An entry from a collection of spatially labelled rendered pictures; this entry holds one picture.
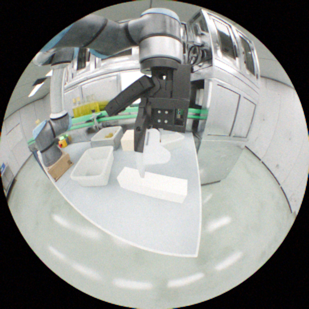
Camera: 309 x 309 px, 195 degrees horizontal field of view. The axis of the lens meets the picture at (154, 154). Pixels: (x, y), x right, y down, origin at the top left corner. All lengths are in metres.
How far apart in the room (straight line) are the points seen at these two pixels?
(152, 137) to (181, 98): 0.08
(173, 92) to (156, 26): 0.13
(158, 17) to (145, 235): 0.48
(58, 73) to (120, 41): 0.40
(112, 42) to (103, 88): 0.83
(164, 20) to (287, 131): 3.17
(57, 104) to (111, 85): 0.57
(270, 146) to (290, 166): 0.92
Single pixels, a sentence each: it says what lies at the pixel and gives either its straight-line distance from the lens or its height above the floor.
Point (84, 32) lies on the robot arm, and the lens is 0.19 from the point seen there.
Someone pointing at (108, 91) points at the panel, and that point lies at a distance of 1.01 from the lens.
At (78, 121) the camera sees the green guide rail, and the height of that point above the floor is 0.94.
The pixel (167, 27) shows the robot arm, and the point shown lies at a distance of 0.19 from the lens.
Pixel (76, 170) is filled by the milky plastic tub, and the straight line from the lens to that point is 0.47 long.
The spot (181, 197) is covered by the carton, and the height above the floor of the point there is 0.79.
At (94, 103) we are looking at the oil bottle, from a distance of 0.90.
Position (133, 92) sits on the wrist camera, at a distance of 0.17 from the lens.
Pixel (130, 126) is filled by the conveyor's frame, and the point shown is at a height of 0.82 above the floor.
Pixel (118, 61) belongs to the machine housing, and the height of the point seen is 1.45.
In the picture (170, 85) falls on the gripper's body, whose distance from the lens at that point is 0.17.
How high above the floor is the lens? 1.05
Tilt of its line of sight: 36 degrees down
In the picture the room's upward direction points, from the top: straight up
